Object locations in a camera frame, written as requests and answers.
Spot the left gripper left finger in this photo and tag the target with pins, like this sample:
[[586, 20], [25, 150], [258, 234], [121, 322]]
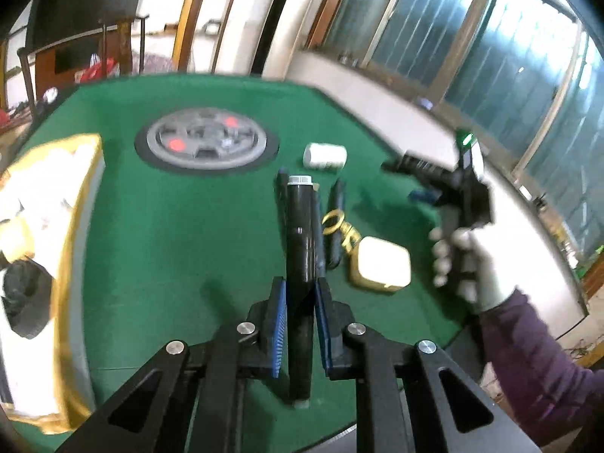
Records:
[[264, 358]]

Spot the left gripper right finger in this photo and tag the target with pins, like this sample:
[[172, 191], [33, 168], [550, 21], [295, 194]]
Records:
[[335, 342]]

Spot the black marker grey cap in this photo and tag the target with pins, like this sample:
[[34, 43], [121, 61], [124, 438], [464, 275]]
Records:
[[300, 283]]

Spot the white pill bottle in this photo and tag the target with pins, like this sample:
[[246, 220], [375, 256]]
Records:
[[324, 156]]

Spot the purple sleeved right forearm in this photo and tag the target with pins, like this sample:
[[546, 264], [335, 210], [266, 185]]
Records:
[[549, 395]]

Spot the white gloved right hand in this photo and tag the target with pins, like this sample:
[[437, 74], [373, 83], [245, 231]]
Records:
[[475, 263]]

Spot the cream yellow tape measure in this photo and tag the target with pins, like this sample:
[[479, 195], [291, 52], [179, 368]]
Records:
[[378, 264]]

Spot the black pen on table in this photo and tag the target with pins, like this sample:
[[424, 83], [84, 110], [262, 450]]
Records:
[[333, 240]]

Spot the green mahjong table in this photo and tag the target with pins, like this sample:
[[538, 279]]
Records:
[[174, 256]]

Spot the black marker purple cap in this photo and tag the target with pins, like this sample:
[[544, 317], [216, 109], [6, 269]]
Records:
[[281, 185]]

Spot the round centre dice panel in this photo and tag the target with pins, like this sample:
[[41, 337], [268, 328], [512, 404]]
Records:
[[206, 142]]

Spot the black crumpled bag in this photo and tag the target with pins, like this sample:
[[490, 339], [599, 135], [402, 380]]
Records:
[[26, 297]]

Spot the yellow-rimmed white tray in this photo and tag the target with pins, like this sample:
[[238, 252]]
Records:
[[47, 199]]

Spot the tall standing air conditioner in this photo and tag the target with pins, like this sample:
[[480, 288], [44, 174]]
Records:
[[279, 38]]

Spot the red plastic bag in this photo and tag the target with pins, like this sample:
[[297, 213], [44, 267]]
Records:
[[98, 70]]

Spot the wooden chair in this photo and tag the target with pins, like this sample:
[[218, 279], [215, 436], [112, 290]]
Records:
[[52, 70]]

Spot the black flat television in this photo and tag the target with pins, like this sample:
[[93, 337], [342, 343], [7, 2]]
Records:
[[54, 21]]

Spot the window with wooden frame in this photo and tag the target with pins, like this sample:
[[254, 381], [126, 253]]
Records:
[[525, 75]]

